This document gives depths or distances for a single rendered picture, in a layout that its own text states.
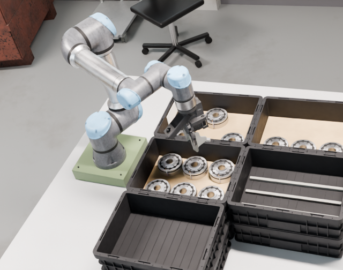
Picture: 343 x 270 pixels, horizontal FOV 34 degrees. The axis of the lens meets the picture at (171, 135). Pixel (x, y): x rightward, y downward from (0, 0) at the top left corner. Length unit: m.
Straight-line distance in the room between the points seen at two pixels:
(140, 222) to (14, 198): 1.67
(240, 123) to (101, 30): 0.72
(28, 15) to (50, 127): 1.18
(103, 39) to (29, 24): 2.71
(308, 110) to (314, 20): 2.25
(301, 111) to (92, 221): 0.98
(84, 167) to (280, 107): 0.90
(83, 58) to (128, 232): 0.66
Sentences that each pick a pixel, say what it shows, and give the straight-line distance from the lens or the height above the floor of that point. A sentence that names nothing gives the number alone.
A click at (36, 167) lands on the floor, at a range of 3.86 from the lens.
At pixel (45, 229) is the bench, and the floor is 0.70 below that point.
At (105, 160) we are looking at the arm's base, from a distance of 2.49.
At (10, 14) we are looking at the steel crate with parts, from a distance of 4.66.
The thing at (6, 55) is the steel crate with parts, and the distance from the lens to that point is 4.77.
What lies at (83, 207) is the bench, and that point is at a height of 0.70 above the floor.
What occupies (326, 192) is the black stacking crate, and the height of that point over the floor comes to 0.83.
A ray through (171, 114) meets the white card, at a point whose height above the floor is 0.89.
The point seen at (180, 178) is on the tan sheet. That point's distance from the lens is 2.28.
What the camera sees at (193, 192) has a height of 0.86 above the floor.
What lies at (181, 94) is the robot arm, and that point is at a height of 1.28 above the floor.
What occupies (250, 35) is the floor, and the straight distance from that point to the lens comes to 4.51.
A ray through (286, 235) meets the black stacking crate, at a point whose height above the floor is 0.80.
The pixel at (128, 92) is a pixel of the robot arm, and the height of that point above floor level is 1.33.
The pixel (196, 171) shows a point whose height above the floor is 0.86.
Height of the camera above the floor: 2.46
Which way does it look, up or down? 41 degrees down
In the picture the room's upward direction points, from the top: 15 degrees counter-clockwise
